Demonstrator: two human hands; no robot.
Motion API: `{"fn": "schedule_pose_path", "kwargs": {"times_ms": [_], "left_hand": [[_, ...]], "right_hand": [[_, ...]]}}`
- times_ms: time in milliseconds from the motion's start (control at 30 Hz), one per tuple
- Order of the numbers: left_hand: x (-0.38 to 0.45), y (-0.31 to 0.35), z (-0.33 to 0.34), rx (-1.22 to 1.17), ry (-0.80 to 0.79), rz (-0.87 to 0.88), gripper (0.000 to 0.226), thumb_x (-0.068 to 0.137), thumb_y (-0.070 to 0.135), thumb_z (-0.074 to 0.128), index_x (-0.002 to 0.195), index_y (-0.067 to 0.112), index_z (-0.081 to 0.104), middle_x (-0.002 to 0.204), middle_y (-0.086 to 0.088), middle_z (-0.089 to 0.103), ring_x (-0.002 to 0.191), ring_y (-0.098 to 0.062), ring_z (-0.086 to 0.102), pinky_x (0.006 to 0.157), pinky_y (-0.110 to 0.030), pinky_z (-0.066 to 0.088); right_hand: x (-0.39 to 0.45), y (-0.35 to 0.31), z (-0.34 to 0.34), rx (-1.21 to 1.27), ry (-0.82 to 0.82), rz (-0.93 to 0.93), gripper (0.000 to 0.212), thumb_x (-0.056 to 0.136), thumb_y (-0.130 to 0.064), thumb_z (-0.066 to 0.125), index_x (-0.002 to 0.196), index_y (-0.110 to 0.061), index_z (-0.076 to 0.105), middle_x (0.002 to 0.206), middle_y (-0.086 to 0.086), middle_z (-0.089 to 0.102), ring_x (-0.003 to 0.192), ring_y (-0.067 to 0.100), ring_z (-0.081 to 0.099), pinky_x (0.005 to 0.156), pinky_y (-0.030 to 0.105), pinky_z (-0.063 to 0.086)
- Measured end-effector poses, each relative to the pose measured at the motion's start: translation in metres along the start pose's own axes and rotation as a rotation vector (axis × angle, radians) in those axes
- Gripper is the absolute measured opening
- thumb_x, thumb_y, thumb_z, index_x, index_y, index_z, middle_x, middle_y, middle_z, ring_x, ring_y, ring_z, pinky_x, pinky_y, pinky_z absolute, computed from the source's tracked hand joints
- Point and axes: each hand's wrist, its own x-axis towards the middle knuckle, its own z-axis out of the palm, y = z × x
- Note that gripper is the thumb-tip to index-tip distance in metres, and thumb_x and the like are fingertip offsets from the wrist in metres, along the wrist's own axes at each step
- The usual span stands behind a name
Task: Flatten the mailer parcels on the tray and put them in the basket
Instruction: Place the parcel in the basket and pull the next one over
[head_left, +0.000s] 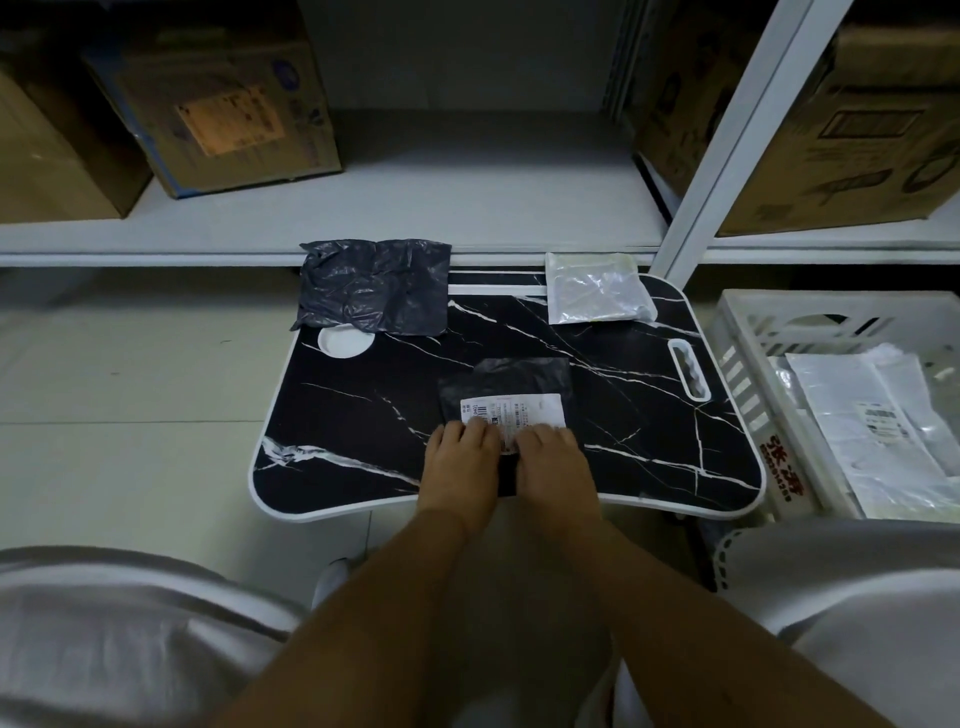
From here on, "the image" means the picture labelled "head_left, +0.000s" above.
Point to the person's right hand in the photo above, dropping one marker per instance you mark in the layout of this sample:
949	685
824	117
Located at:
559	480

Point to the person's left hand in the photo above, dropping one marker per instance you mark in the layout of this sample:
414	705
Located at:
461	480

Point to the dark grey labelled bag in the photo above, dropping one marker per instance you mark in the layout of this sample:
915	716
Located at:
517	379

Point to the small white bubble mailer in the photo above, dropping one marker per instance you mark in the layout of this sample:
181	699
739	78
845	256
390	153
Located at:
600	289

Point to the white plastic basket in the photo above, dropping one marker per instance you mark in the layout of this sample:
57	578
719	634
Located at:
742	337

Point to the white metal shelf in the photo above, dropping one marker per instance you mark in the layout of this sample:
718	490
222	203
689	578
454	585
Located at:
487	195

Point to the narrow white mailer taped end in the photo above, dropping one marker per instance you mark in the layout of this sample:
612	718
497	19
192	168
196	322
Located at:
847	405

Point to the person's right forearm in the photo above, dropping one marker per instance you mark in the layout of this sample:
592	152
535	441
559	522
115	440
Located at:
697	637

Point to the person's left forearm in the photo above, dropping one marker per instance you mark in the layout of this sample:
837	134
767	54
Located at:
352	637

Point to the person's left white shoe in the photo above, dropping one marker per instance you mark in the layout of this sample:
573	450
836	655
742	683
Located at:
330	581

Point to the person's white shorts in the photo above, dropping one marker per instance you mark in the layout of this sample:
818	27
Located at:
112	637

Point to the black marble lap table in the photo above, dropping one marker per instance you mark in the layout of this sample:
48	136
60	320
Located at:
352	420

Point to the cardboard box with orange label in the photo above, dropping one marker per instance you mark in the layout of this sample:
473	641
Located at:
225	112

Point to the cardboard box with black print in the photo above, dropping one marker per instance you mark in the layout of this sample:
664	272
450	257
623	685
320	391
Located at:
847	150

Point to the plain brown cardboard box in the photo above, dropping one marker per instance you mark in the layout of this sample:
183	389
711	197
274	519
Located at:
52	157

